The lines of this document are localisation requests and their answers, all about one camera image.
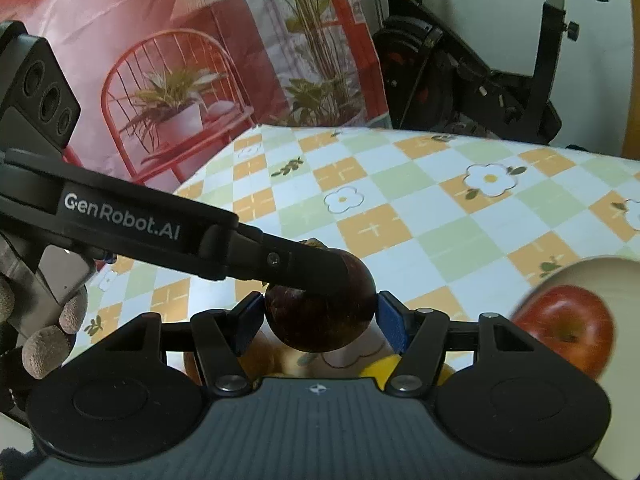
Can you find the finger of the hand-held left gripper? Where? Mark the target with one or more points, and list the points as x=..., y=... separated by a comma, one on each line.
x=300, y=270

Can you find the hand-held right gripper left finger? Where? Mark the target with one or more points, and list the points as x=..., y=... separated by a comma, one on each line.
x=246, y=316

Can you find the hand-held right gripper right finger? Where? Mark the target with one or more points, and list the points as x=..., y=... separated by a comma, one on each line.
x=392, y=321

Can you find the dark purple mangosteen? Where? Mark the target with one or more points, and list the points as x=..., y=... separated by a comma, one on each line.
x=325, y=325

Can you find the cream oval plate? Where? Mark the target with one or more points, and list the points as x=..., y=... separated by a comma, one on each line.
x=622, y=285

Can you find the person's left hand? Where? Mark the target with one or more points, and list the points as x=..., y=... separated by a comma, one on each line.
x=45, y=352

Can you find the yellow lemon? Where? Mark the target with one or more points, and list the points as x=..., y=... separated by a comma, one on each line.
x=379, y=374

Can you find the checkered floral tablecloth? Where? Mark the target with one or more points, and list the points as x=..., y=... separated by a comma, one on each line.
x=425, y=195

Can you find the printed backdrop cloth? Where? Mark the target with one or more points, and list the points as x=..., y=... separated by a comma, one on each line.
x=200, y=60

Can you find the red apple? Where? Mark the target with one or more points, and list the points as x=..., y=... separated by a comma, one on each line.
x=565, y=330

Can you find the black exercise bike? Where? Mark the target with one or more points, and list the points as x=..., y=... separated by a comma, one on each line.
x=450, y=75

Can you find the brown wooden panel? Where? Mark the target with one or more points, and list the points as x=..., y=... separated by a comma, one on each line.
x=632, y=130

